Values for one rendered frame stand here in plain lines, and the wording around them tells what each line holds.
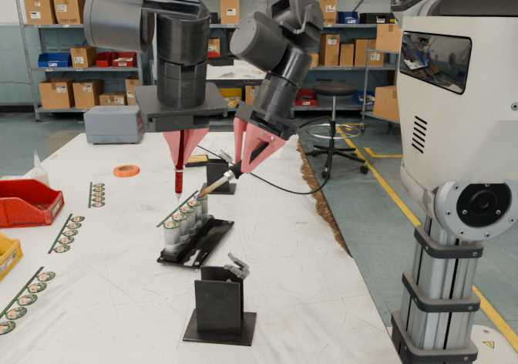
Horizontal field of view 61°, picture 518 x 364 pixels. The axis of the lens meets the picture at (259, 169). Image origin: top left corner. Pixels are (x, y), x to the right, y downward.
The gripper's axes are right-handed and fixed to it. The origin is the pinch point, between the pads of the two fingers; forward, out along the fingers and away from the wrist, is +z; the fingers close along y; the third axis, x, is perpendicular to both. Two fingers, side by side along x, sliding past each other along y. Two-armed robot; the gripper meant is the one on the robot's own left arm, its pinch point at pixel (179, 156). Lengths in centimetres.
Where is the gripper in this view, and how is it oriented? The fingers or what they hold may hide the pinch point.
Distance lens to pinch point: 59.4
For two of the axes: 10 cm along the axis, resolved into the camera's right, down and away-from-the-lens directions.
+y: -9.2, 1.2, -3.6
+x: 3.6, 6.1, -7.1
